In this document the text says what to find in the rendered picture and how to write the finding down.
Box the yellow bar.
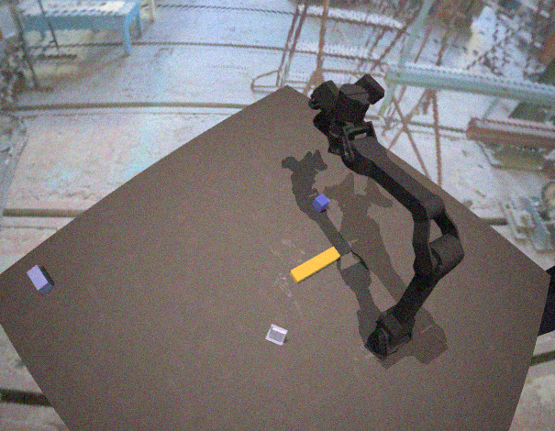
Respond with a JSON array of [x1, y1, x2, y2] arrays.
[[290, 248, 340, 283]]

